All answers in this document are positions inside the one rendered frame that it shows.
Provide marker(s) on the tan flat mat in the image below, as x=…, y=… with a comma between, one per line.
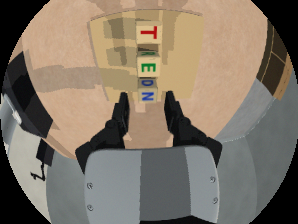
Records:
x=116, y=51

